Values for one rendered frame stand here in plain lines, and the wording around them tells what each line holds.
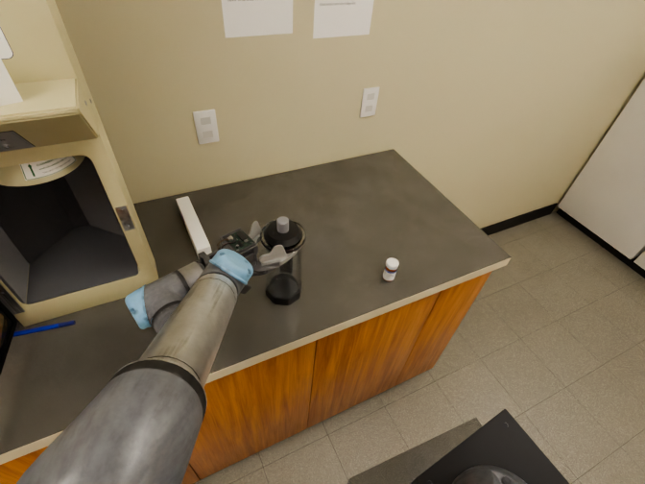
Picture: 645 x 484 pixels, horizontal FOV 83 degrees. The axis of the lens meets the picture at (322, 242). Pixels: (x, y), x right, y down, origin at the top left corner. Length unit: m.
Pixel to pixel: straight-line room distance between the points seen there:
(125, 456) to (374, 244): 0.99
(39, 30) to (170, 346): 0.53
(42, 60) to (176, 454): 0.63
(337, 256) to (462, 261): 0.40
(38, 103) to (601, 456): 2.34
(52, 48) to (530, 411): 2.19
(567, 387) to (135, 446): 2.22
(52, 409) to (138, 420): 0.68
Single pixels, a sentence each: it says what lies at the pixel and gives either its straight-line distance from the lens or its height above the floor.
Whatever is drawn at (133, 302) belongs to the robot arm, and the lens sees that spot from 0.77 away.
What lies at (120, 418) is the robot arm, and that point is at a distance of 0.35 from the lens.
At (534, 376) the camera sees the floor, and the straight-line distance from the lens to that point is 2.32.
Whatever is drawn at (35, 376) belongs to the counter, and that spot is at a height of 0.94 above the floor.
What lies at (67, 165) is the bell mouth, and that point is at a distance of 0.91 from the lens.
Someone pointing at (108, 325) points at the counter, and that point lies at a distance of 1.09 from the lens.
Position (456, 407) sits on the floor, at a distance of 2.05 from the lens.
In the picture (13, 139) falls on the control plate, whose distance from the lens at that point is 0.77.
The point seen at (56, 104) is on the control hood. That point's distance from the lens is 0.70.
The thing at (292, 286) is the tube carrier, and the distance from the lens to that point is 0.97.
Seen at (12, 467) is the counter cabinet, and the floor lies 0.81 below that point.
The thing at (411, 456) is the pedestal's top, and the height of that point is 0.94.
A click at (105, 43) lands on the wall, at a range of 1.21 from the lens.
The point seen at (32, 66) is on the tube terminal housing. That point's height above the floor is 1.53.
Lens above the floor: 1.78
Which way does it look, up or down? 45 degrees down
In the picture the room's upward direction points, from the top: 6 degrees clockwise
